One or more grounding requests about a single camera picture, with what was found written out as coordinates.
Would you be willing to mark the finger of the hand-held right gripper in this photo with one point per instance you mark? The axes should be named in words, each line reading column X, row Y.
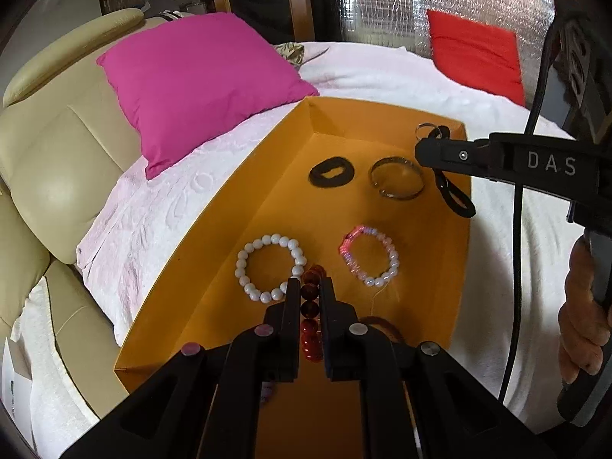
column 454, row 155

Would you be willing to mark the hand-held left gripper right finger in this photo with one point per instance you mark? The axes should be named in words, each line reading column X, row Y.
column 329, row 334

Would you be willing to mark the white blanket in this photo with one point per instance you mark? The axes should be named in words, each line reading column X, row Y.
column 191, row 191

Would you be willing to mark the silver foil sheet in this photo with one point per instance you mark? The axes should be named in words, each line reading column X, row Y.
column 377, row 5

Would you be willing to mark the patterned grey cloth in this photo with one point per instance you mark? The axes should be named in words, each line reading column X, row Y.
column 290, row 52

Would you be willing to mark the dark metal bangle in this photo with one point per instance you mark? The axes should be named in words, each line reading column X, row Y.
column 377, row 186

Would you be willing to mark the person's right hand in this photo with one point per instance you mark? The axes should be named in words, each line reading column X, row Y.
column 581, row 315

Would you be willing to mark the wooden cabinet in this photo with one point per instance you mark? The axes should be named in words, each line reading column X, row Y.
column 301, row 0

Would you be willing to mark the beige leather sofa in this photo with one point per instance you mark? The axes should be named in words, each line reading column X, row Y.
column 57, row 153

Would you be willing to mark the black scrunchie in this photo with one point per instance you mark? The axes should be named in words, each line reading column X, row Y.
column 318, row 177

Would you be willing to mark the pink pillow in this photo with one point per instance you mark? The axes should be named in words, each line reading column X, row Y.
column 201, row 81

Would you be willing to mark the white towel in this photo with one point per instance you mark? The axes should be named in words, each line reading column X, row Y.
column 48, row 368

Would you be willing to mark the orange cardboard box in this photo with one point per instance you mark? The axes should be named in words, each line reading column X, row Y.
column 267, row 210

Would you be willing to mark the red pillow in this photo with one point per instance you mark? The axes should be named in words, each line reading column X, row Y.
column 473, row 57

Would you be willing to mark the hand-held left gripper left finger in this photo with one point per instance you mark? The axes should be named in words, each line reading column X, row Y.
column 289, row 334

